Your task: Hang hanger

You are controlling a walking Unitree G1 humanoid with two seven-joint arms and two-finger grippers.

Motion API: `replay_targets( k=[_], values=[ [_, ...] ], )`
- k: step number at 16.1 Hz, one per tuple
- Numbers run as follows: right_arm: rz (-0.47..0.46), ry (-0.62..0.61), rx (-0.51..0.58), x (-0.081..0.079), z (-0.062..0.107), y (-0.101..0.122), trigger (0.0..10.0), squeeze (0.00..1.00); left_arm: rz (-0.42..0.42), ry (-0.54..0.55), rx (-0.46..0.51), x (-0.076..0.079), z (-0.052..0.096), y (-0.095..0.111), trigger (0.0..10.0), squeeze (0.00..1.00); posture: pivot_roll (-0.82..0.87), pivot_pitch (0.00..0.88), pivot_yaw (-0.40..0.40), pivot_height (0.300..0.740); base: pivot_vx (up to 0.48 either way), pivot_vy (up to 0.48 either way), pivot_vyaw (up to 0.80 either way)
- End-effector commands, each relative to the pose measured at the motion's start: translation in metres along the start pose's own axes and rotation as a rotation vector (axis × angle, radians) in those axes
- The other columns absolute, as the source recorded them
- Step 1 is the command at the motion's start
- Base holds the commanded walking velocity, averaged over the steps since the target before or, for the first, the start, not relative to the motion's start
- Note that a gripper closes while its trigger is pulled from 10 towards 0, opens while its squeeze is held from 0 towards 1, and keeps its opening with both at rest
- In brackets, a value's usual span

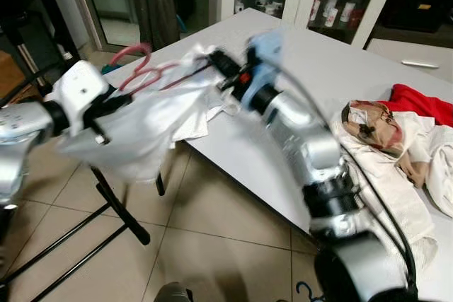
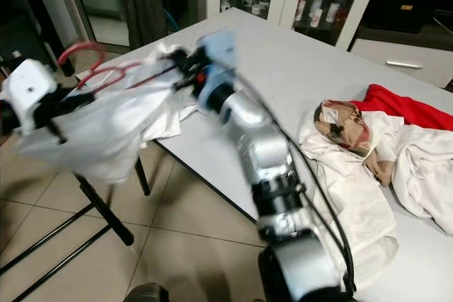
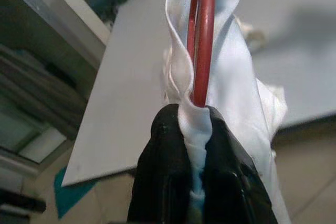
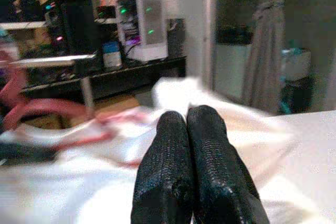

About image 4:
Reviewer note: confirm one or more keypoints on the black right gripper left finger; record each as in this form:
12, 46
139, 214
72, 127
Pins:
165, 171

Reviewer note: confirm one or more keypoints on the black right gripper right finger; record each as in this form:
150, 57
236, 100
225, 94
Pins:
218, 176

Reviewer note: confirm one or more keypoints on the plain white garment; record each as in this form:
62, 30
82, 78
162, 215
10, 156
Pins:
78, 187

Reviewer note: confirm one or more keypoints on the red plastic hanger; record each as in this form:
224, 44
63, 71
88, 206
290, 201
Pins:
39, 104

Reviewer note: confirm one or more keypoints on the white table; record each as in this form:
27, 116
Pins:
315, 155

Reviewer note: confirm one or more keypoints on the black desk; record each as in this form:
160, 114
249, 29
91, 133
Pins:
131, 77

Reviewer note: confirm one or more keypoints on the blue and white canister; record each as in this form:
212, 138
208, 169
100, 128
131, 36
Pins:
111, 56

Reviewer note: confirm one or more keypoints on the grey curtain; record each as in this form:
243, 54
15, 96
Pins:
265, 51

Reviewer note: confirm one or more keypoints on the white computer tower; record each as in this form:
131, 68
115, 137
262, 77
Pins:
155, 24

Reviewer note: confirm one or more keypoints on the black computer tower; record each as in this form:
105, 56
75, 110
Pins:
78, 24

